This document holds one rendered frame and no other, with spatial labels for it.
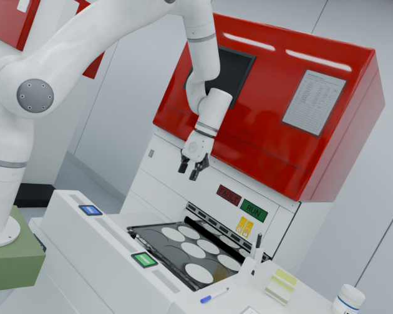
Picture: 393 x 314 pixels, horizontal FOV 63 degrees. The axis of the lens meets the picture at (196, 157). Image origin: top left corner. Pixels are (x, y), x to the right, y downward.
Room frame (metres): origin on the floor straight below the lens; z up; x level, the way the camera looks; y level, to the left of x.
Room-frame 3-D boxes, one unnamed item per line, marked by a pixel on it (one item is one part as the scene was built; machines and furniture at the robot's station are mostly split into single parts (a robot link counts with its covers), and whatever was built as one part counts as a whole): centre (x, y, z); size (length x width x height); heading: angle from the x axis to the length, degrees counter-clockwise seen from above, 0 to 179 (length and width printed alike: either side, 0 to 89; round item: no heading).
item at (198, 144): (1.15, 0.01, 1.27); 0.10 x 0.07 x 0.11; 46
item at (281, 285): (0.93, -0.40, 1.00); 0.07 x 0.07 x 0.07; 66
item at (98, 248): (0.86, 0.12, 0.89); 0.55 x 0.09 x 0.14; 57
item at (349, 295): (0.99, -0.65, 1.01); 0.07 x 0.07 x 0.10
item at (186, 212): (1.32, -0.24, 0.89); 0.44 x 0.02 x 0.10; 57
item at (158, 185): (1.43, -0.09, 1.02); 0.81 x 0.03 x 0.40; 57
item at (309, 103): (1.69, -0.26, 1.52); 0.81 x 0.75 x 0.60; 57
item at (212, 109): (1.15, 0.01, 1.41); 0.09 x 0.08 x 0.13; 46
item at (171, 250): (1.13, -0.13, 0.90); 0.34 x 0.34 x 0.01; 57
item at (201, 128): (1.15, 0.01, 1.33); 0.09 x 0.08 x 0.03; 46
